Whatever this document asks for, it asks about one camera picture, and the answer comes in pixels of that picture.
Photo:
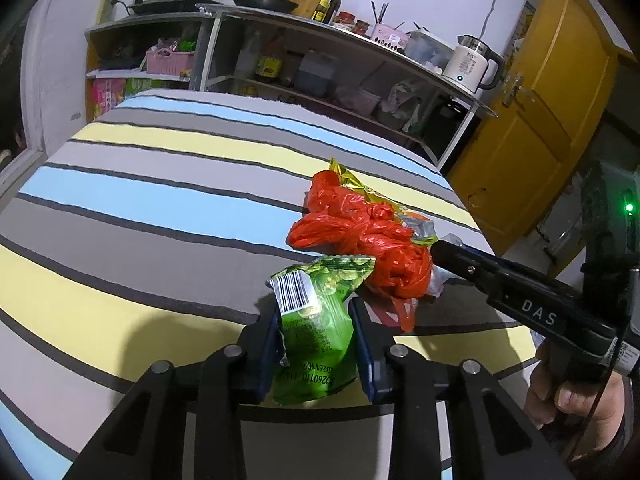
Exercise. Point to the pink utensil holder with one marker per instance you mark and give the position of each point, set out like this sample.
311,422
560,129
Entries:
390,36

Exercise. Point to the white electric kettle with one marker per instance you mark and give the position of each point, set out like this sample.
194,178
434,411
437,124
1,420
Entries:
467,65

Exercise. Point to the yellow green wrapper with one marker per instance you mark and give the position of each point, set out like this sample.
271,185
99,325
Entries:
350,180

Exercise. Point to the clear storage container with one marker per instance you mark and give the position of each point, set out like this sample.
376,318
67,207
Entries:
430,50

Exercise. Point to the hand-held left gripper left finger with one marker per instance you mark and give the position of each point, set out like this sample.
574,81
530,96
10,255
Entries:
267,355

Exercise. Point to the grey plastic jug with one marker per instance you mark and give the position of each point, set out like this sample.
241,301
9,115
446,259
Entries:
315,72

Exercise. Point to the crumpled clear plastic bags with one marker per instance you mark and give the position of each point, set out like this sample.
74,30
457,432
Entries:
405,107

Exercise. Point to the red plastic bag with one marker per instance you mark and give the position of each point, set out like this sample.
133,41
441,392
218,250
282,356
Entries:
360,230

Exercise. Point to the black induction cooker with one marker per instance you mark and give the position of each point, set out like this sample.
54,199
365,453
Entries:
165,6

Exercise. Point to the yellow wooden door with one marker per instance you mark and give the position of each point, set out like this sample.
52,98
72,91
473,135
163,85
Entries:
540,125

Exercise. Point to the red lid jar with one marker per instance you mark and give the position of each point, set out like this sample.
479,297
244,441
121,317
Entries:
362,26
345,20

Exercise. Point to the dark sauce bottle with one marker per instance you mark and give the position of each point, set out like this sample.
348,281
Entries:
336,7

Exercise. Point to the yellow label oil bottle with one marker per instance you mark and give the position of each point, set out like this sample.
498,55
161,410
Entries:
270,65

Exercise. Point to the green pea snack bag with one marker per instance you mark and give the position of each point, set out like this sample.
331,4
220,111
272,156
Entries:
320,330

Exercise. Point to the metal kitchen shelf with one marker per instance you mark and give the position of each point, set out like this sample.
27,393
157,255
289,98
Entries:
350,30

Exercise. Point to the black appliance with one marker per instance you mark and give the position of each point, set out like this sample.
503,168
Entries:
447,125

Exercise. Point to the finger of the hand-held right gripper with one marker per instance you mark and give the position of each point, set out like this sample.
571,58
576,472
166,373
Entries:
465,265

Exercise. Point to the pink printed package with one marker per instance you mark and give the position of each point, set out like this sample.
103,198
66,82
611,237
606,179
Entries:
107,100

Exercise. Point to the white plastic bottle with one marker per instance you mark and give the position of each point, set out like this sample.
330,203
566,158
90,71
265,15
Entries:
246,60

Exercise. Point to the yellow label sauce bottle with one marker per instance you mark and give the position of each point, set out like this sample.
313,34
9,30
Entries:
321,10

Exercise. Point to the striped bed sheet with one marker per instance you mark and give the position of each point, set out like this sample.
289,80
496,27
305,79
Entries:
125,210

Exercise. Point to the pink plastic container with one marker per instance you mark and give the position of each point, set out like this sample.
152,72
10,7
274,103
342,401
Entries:
360,102

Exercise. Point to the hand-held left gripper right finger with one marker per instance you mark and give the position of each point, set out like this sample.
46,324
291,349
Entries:
362,350

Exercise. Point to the pink basket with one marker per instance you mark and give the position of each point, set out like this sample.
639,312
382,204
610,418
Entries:
167,60

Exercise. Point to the person's right hand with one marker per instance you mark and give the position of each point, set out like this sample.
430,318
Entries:
570,400

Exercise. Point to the grey shelf unit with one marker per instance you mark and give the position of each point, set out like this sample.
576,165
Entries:
125,22

